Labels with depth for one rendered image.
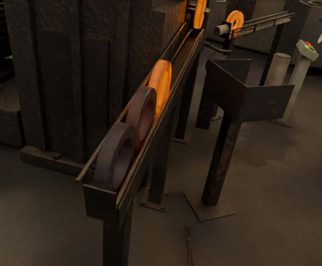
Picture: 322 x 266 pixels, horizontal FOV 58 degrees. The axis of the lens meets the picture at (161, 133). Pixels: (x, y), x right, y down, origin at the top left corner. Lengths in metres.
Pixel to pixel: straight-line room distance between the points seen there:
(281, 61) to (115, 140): 1.81
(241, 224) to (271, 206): 0.23
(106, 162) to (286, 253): 1.07
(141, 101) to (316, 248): 1.14
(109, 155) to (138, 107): 0.19
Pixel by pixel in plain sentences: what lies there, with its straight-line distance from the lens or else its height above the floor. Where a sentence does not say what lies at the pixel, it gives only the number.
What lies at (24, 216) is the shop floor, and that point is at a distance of 1.48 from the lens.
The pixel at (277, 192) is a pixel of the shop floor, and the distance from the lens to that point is 1.78.
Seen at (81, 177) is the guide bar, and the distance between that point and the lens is 0.66.
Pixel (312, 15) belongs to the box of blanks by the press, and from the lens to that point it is 3.64.
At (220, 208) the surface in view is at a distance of 1.54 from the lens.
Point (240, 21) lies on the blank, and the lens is 2.13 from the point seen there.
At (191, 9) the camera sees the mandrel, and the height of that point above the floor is 0.83.
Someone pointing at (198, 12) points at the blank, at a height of 0.82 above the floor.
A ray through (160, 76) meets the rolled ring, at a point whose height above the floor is 0.74.
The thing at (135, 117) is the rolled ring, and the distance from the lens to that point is 0.74.
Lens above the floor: 1.07
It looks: 32 degrees down
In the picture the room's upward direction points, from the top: 8 degrees clockwise
